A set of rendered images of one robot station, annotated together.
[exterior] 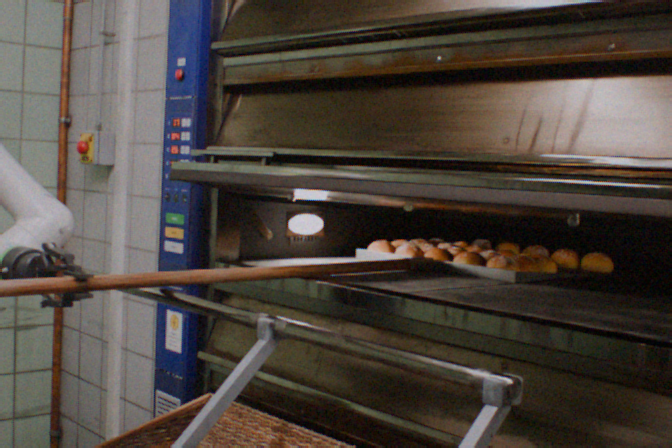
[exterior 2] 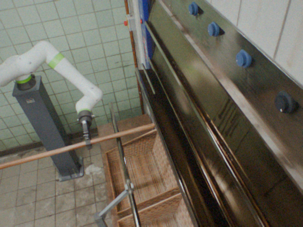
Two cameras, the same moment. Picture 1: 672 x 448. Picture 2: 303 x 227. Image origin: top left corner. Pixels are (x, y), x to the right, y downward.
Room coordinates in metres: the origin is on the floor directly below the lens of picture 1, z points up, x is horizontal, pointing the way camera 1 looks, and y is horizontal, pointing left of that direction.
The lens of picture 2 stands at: (0.91, -0.45, 2.42)
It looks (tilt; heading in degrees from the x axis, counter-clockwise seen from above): 44 degrees down; 33
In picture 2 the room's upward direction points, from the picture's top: 7 degrees counter-clockwise
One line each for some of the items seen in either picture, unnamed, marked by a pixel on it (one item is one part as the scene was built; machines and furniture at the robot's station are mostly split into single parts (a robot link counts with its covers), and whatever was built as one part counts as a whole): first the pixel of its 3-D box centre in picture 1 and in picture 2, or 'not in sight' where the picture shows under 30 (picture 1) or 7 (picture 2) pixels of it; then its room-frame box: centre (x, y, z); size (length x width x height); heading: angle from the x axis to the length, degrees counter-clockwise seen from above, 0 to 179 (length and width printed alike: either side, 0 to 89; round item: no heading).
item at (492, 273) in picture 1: (470, 261); not in sight; (2.42, -0.38, 1.20); 0.55 x 0.36 x 0.03; 44
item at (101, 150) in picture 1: (96, 148); (131, 22); (2.64, 0.74, 1.46); 0.10 x 0.07 x 0.10; 43
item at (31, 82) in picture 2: not in sight; (26, 77); (1.93, 1.35, 1.23); 0.26 x 0.15 x 0.06; 40
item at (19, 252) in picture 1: (28, 269); (85, 117); (1.78, 0.63, 1.19); 0.12 x 0.06 x 0.09; 133
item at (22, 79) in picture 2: not in sight; (17, 69); (1.87, 1.31, 1.36); 0.16 x 0.13 x 0.19; 4
